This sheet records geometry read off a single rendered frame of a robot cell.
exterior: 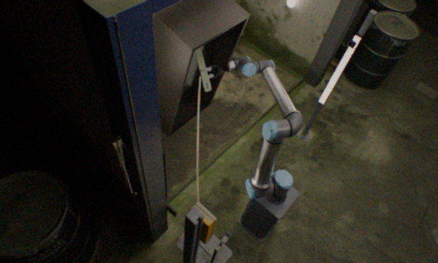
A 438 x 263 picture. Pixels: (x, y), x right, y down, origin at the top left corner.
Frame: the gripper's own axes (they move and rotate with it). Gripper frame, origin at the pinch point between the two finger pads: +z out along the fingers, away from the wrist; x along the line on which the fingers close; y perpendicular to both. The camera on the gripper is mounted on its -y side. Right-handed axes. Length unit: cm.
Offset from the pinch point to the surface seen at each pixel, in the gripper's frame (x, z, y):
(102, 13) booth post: 32, 40, -120
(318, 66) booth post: -38, -168, 148
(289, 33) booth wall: 11, -146, 165
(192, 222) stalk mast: -50, 35, -110
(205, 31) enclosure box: 26.8, -7.4, -18.6
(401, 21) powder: -12, -279, 129
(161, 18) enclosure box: 41.6, 17.3, -16.7
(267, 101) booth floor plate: -62, -91, 147
